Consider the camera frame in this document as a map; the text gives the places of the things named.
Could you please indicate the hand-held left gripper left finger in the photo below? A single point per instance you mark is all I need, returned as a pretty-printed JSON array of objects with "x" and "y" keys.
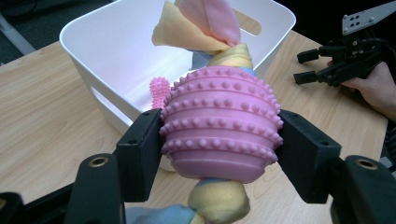
[{"x": 141, "y": 155}]

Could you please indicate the small pink spiky toy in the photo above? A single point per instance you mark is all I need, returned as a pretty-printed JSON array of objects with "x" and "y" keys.
[{"x": 159, "y": 91}]

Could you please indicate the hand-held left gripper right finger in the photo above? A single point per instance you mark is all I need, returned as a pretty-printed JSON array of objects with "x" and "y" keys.
[{"x": 306, "y": 155}]

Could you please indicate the white plastic basket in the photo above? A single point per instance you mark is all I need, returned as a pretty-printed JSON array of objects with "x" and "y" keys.
[{"x": 118, "y": 46}]

